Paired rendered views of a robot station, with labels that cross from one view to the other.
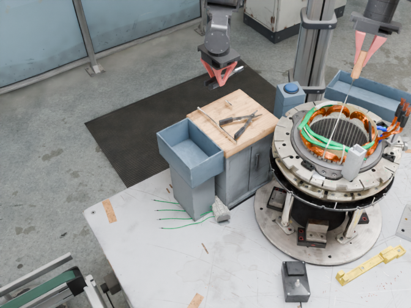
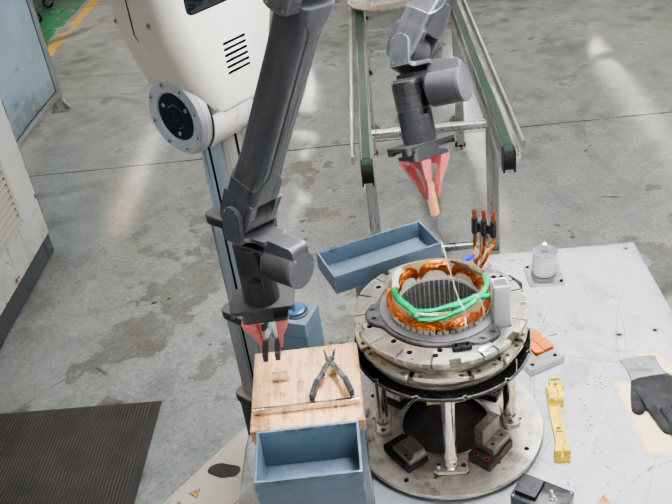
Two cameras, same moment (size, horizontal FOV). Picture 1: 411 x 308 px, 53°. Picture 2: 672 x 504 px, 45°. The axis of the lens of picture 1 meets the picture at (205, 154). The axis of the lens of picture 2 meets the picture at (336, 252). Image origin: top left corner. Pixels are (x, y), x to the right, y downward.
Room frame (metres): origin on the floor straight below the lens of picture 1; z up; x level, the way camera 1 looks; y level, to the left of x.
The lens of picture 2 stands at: (0.17, 0.73, 2.02)
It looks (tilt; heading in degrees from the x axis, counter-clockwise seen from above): 33 degrees down; 306
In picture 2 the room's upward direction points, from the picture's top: 8 degrees counter-clockwise
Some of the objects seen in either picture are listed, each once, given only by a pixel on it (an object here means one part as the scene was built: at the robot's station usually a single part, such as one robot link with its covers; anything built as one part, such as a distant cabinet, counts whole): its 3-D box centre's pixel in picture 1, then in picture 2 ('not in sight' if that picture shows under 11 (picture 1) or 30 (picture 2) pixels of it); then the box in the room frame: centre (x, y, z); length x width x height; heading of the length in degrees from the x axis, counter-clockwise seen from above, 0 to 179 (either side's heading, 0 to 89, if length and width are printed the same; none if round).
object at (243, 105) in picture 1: (233, 121); (307, 389); (0.87, -0.08, 1.05); 0.20 x 0.19 x 0.02; 124
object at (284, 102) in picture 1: (286, 118); (304, 359); (1.03, -0.28, 0.91); 0.07 x 0.07 x 0.25; 11
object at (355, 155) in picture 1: (353, 162); (500, 302); (0.62, -0.34, 1.14); 0.03 x 0.03 x 0.09; 38
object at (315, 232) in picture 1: (317, 230); (492, 433); (0.62, -0.31, 0.85); 0.06 x 0.04 x 0.05; 80
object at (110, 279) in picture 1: (112, 283); not in sight; (0.74, 0.39, 0.33); 0.06 x 0.04 x 0.06; 31
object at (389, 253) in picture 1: (372, 263); (558, 415); (0.54, -0.45, 0.80); 0.22 x 0.04 x 0.03; 115
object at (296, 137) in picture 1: (332, 153); (440, 327); (0.74, -0.34, 1.05); 0.22 x 0.22 x 0.12
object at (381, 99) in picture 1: (360, 125); (383, 300); (0.97, -0.51, 0.92); 0.25 x 0.11 x 0.28; 53
